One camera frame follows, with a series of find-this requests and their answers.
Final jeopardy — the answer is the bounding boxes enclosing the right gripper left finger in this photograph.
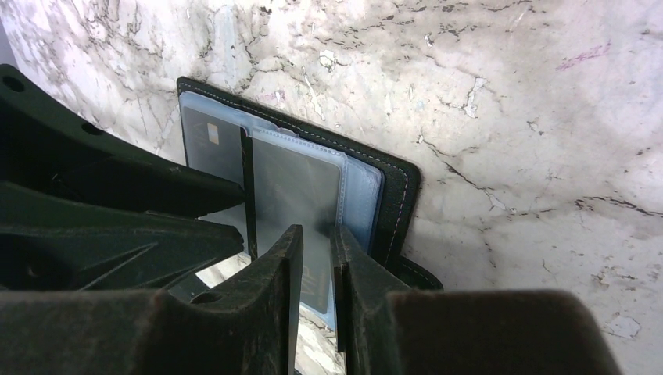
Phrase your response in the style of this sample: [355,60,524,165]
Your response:
[1,225,303,374]

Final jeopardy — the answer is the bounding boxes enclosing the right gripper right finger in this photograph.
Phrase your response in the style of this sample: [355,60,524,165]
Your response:
[330,227,620,374]

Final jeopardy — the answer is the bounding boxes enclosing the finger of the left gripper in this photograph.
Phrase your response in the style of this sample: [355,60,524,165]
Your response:
[1,64,245,218]
[1,182,243,291]

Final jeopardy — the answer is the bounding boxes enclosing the black leather card holder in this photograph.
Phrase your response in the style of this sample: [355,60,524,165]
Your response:
[176,76,444,291]

